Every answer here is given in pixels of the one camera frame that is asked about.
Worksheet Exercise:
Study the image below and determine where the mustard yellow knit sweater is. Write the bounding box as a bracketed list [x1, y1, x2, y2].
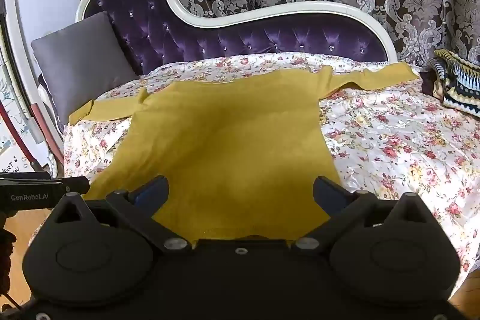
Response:
[69, 63, 415, 242]

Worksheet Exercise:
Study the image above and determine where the red vacuum pole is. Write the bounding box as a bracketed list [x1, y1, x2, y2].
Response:
[0, 102, 43, 172]

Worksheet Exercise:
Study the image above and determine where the floral bedspread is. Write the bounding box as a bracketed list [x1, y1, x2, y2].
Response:
[62, 52, 480, 300]

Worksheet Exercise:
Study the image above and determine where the grey square cushion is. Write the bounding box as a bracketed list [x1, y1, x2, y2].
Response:
[31, 12, 137, 125]

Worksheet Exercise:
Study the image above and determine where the striped crochet blanket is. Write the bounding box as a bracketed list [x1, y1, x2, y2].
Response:
[420, 49, 479, 118]

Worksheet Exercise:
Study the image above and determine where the purple tufted chaise lounge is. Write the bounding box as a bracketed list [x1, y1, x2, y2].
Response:
[76, 0, 398, 75]

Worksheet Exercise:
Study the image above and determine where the white door frame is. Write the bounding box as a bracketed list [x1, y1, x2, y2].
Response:
[3, 0, 64, 166]

